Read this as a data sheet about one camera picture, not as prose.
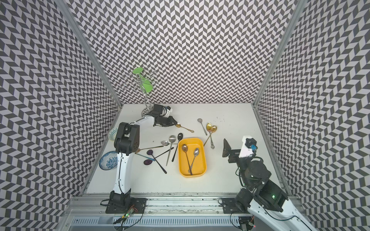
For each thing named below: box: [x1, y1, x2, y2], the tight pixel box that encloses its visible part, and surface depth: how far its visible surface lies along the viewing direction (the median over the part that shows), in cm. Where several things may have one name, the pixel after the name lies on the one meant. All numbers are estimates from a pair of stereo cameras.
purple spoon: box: [146, 149, 168, 175], surface depth 93 cm
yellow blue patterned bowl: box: [107, 127, 119, 142], surface depth 98 cm
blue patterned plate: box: [99, 150, 118, 171], surface depth 88 cm
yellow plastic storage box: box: [178, 137, 207, 178], surface depth 91 cm
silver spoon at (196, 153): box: [187, 147, 200, 174], surface depth 93 cm
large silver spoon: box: [181, 143, 193, 176], surface depth 95 cm
